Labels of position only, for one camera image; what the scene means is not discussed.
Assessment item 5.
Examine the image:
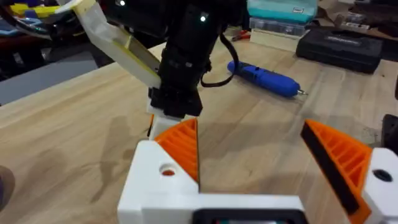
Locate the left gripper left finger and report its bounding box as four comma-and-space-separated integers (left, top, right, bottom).
117, 118, 200, 224

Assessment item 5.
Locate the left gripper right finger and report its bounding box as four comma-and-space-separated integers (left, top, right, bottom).
300, 119, 398, 224

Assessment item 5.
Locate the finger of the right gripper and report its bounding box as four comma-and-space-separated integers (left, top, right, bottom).
148, 114, 187, 141

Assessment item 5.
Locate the blue electric screwdriver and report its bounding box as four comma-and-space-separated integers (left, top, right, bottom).
226, 60, 308, 99

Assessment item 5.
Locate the beige flat box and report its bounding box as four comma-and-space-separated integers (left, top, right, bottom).
249, 28, 302, 52

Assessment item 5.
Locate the clear plastic organizer box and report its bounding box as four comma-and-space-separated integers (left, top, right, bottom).
248, 17, 308, 37

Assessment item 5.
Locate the teal box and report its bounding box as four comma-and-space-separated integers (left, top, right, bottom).
247, 0, 318, 24

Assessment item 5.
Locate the black tool case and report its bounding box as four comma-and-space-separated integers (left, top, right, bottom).
295, 27, 384, 75

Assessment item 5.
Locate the heap of cardboard and tools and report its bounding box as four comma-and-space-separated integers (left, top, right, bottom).
317, 0, 398, 41

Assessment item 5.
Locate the black cable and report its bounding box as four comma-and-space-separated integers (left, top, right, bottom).
200, 32, 240, 88

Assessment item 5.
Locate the red-handled tool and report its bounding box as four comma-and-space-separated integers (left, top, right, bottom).
231, 29, 251, 42

